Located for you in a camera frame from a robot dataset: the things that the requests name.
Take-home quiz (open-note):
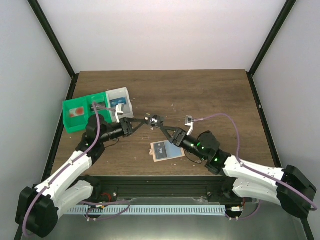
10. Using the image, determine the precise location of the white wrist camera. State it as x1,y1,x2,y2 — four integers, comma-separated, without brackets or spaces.
115,103,125,123
184,115,195,136

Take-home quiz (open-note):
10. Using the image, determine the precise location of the black frame post right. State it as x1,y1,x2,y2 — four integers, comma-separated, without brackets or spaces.
246,0,298,76

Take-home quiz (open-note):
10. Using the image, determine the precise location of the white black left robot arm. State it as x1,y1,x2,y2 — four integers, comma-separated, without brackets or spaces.
15,113,145,238

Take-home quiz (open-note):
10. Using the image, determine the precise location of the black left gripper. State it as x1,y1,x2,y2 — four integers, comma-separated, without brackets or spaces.
99,117,146,143

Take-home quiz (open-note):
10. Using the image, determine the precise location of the white plastic bin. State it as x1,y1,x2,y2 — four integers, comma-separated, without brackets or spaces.
105,87,134,118

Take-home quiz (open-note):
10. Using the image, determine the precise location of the green plastic bin left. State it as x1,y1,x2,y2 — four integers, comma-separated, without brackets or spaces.
62,96,89,134

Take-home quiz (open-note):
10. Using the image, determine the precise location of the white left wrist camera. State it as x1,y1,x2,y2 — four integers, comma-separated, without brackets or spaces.
115,103,125,123

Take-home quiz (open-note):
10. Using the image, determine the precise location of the blue credit card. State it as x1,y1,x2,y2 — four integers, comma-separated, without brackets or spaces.
110,97,127,108

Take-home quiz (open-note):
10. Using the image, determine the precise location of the black vip card in bin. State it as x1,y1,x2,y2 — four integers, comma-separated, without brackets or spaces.
90,102,107,113

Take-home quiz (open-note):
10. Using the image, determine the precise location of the black frame post left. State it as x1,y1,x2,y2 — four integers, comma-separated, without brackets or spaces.
26,0,77,78

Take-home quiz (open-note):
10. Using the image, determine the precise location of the white red card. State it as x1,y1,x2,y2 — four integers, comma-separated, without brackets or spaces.
69,106,85,118

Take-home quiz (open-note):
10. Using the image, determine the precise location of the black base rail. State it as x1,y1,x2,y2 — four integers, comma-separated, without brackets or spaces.
76,175,253,205

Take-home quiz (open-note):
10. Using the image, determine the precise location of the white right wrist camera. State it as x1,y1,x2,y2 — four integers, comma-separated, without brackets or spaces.
184,115,195,136

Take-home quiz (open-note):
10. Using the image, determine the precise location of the light blue slotted cable duct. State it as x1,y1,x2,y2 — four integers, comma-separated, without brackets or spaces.
66,205,226,216

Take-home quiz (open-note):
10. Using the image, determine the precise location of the green plastic bin middle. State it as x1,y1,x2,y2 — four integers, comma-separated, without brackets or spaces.
84,92,112,123

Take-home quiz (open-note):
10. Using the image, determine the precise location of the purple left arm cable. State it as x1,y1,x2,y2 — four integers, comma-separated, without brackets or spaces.
21,101,118,237

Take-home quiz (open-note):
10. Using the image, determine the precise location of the green plastic bin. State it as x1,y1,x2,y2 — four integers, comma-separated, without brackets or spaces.
62,96,89,134
84,92,112,123

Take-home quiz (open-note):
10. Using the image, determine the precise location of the black frame post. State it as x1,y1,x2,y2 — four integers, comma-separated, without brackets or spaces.
26,0,77,78
246,0,298,76

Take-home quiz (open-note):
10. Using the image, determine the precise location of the metal base plate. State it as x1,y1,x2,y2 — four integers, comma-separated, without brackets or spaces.
46,202,307,240

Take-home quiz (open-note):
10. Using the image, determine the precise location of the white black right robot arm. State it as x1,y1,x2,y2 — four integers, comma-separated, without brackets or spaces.
160,126,318,219

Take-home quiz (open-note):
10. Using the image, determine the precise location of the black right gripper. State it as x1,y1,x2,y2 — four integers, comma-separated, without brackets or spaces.
161,126,208,161

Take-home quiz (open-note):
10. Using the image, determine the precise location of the black vip card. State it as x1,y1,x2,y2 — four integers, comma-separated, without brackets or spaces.
90,102,107,113
146,114,165,128

